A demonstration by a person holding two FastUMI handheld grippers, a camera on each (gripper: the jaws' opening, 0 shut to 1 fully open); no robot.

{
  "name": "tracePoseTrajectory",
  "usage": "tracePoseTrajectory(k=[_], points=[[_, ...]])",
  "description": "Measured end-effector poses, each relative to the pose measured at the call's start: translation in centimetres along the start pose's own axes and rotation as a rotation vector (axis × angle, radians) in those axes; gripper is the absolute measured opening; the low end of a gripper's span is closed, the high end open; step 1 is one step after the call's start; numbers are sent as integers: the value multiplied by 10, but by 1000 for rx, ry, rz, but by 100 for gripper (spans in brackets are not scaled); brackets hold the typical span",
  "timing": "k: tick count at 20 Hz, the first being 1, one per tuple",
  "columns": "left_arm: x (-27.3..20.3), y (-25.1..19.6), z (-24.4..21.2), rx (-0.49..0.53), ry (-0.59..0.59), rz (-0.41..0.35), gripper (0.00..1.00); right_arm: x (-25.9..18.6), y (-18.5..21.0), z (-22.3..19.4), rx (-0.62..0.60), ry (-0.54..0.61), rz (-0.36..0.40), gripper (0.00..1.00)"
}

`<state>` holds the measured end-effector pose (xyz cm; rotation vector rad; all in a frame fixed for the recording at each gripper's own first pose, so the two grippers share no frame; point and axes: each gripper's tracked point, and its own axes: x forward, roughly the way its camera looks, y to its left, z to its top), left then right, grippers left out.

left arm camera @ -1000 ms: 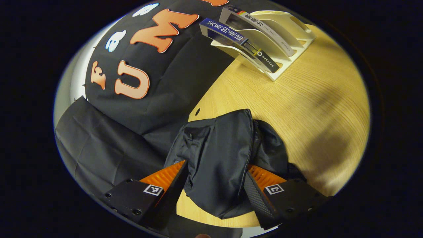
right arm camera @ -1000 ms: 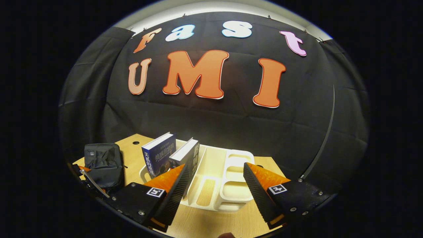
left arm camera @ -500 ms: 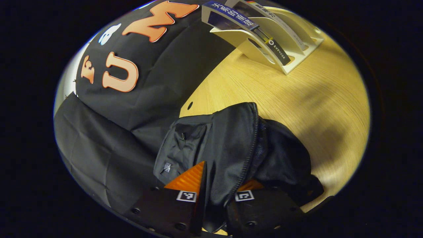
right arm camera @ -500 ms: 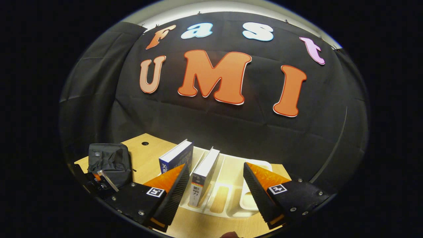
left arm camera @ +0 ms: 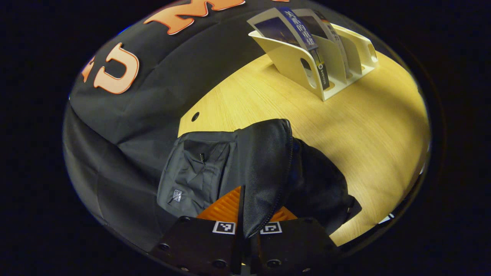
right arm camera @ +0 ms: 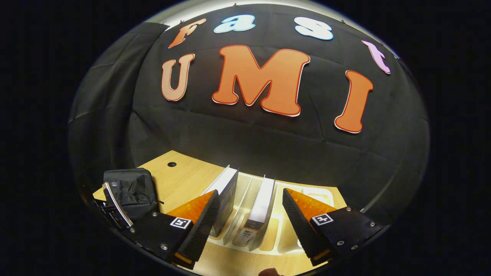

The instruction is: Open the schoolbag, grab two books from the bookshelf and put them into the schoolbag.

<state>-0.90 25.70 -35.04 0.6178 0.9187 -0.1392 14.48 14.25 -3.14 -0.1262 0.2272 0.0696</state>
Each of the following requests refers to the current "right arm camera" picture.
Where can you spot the portrait cover white book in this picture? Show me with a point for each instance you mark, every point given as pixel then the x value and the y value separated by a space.
pixel 262 203

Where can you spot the black schoolbag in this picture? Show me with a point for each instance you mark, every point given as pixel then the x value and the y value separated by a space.
pixel 132 191

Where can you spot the round black table grommet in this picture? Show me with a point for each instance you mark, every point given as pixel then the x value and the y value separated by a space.
pixel 172 164

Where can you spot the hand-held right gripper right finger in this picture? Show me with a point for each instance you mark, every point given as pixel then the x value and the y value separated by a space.
pixel 301 226

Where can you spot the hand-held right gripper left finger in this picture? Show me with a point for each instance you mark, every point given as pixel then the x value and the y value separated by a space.
pixel 201 230

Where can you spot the white plastic bookshelf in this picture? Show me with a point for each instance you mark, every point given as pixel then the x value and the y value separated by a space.
pixel 245 199

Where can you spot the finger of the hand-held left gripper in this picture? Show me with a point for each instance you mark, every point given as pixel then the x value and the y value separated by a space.
pixel 111 212

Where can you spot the blue spine book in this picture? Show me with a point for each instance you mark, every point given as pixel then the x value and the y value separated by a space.
pixel 226 199

